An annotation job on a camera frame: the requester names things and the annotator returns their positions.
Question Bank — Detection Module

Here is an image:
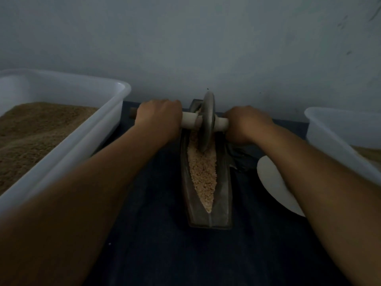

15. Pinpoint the person's left hand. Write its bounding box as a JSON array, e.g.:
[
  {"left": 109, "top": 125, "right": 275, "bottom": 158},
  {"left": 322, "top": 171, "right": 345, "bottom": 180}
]
[{"left": 135, "top": 99, "right": 183, "bottom": 143}]

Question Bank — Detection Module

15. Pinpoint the person's right hand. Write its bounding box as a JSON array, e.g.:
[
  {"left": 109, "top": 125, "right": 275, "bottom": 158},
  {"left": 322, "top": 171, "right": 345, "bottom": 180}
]
[{"left": 224, "top": 105, "right": 275, "bottom": 147}]

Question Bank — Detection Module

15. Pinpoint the metal grinding wheel with handle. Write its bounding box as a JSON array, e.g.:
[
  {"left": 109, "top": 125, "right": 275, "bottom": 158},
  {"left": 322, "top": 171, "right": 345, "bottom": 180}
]
[{"left": 130, "top": 91, "right": 229, "bottom": 153}]

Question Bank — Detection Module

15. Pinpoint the boat-shaped metal grinding trough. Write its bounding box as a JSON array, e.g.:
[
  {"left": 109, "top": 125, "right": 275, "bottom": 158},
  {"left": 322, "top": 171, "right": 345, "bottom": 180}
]
[{"left": 181, "top": 99, "right": 233, "bottom": 229}]

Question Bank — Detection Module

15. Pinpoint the large brown grain heap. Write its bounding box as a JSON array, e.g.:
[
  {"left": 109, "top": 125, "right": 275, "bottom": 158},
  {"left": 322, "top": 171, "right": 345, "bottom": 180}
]
[
  {"left": 352, "top": 146, "right": 381, "bottom": 167},
  {"left": 0, "top": 102, "right": 99, "bottom": 195}
]

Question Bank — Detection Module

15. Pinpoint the person's left forearm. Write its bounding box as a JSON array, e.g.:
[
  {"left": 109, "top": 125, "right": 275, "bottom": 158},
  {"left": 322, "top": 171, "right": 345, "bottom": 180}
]
[{"left": 0, "top": 123, "right": 170, "bottom": 286}]

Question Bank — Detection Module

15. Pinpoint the person's right forearm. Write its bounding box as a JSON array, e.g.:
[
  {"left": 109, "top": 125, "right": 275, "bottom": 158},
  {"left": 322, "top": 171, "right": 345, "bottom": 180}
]
[{"left": 249, "top": 123, "right": 381, "bottom": 286}]

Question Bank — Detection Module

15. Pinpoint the white round plate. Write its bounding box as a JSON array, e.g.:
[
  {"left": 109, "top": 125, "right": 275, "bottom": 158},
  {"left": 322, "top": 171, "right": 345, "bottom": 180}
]
[{"left": 256, "top": 155, "right": 306, "bottom": 217}]

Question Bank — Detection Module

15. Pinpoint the white plastic tub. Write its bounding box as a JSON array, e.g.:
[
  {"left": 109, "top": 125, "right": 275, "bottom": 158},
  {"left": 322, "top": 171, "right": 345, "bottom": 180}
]
[
  {"left": 304, "top": 106, "right": 381, "bottom": 185},
  {"left": 0, "top": 69, "right": 132, "bottom": 215}
]

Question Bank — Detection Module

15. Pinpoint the dark blue table cloth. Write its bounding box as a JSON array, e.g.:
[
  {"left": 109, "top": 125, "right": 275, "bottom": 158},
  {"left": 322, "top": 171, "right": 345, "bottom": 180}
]
[{"left": 83, "top": 102, "right": 352, "bottom": 286}]

